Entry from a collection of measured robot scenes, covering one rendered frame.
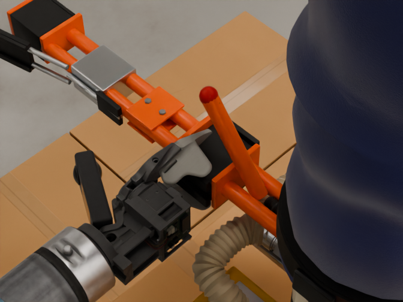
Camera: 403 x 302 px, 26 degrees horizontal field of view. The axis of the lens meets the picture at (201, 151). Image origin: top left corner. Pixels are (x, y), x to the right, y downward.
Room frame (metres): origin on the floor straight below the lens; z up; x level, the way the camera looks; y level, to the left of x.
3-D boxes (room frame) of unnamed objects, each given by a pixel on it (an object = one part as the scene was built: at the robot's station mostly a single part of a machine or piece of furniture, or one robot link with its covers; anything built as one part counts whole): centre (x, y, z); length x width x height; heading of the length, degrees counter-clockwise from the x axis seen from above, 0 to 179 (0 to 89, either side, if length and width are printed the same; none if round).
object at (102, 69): (0.84, 0.14, 1.23); 0.07 x 0.07 x 0.04; 45
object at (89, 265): (0.53, 0.14, 1.24); 0.09 x 0.05 x 0.10; 45
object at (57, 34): (0.94, 0.23, 1.24); 0.08 x 0.07 x 0.05; 45
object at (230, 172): (0.69, -0.02, 1.24); 0.10 x 0.08 x 0.06; 135
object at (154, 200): (0.58, 0.08, 1.24); 0.12 x 0.09 x 0.08; 135
